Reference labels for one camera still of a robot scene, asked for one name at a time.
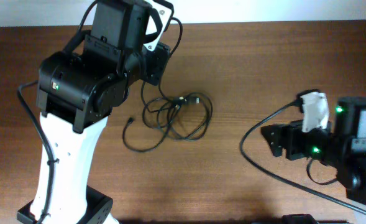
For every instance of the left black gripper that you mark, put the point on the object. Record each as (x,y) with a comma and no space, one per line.
(161,57)

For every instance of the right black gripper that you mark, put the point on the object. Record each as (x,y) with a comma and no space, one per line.
(293,140)

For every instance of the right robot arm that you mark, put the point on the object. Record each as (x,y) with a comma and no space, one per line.
(341,145)

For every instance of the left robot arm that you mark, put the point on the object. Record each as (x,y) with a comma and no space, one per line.
(77,89)

